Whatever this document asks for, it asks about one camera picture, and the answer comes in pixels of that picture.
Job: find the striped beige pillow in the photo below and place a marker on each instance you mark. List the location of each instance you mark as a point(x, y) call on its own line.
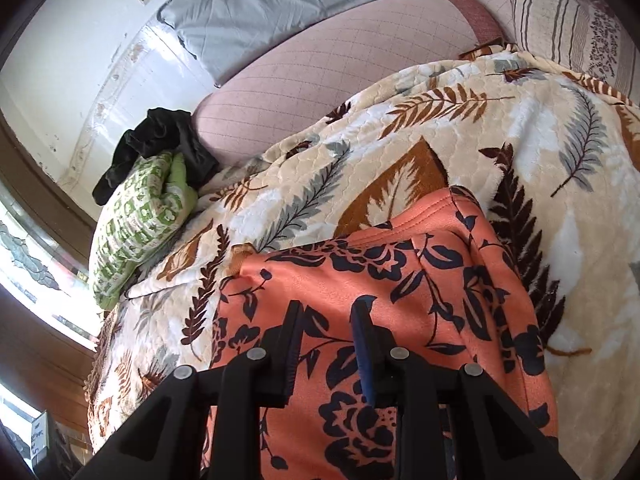
point(575, 15)

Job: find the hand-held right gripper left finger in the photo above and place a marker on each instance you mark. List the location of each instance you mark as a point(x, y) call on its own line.
point(285, 360)

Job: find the orange floral garment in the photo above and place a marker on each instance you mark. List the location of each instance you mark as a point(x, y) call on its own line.
point(400, 280)

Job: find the pink quilted bed sheet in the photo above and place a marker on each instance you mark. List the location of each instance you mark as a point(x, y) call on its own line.
point(325, 65)

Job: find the grey pillow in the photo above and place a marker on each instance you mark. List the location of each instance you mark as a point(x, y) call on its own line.
point(280, 5)

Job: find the black cloth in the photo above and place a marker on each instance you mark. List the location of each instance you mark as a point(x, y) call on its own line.
point(150, 145)

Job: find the leaf print fleece blanket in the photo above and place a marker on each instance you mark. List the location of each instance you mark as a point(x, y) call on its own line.
point(525, 125)

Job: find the green patterned pillow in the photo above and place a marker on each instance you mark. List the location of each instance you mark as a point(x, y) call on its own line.
point(140, 220)

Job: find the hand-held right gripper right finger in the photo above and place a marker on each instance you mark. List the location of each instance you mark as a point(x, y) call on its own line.
point(367, 360)

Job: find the window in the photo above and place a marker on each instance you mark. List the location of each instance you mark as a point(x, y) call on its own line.
point(35, 270)

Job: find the white labelled box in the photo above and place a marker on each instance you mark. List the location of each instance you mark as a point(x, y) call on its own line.
point(42, 442)

